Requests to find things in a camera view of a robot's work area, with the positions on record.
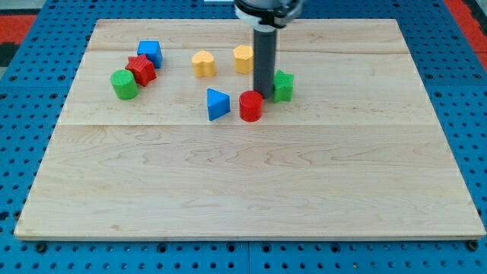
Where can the red star block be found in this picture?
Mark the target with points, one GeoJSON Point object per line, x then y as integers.
{"type": "Point", "coordinates": [142, 69]}

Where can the green cylinder block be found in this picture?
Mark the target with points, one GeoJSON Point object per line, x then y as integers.
{"type": "Point", "coordinates": [124, 85]}

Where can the blue triangle block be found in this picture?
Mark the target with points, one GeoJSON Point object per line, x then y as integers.
{"type": "Point", "coordinates": [218, 104]}

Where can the yellow heart block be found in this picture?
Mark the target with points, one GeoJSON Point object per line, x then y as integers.
{"type": "Point", "coordinates": [204, 64]}

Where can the light wooden board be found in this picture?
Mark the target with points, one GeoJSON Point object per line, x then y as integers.
{"type": "Point", "coordinates": [357, 155]}

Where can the red cylinder block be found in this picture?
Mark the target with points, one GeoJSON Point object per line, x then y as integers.
{"type": "Point", "coordinates": [251, 106]}

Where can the green star block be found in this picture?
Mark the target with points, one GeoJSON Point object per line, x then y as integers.
{"type": "Point", "coordinates": [283, 86]}

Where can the yellow hexagon block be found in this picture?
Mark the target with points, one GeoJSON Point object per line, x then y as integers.
{"type": "Point", "coordinates": [243, 59]}

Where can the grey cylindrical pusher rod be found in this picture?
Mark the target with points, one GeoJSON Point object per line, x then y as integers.
{"type": "Point", "coordinates": [264, 47]}

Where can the blue cube block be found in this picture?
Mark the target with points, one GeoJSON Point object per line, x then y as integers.
{"type": "Point", "coordinates": [152, 50]}

